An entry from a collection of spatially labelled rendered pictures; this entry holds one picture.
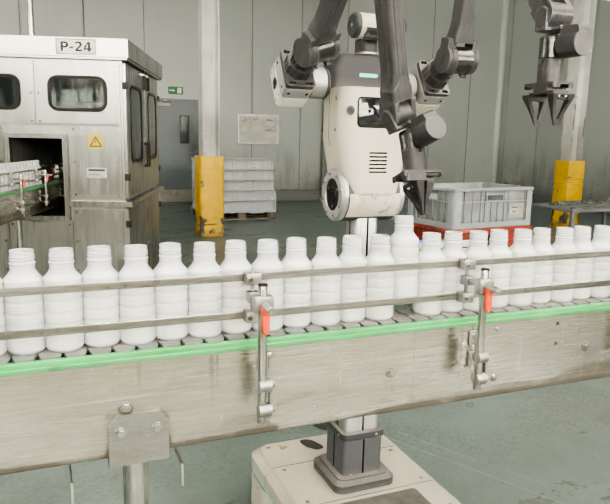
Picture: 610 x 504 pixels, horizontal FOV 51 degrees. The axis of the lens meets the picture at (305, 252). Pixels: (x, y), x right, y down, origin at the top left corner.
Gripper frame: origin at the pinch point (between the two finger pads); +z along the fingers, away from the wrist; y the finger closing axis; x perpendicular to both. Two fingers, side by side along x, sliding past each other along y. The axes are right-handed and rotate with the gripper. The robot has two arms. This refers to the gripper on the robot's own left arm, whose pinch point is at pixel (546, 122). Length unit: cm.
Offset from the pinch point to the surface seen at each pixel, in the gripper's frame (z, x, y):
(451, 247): 26.3, 36.6, -15.7
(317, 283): 31, 67, -17
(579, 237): 25.8, 2.0, -15.3
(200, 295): 32, 89, -18
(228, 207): 114, -169, 896
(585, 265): 31.9, 1.5, -17.2
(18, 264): 25, 117, -16
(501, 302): 38.5, 24.3, -17.2
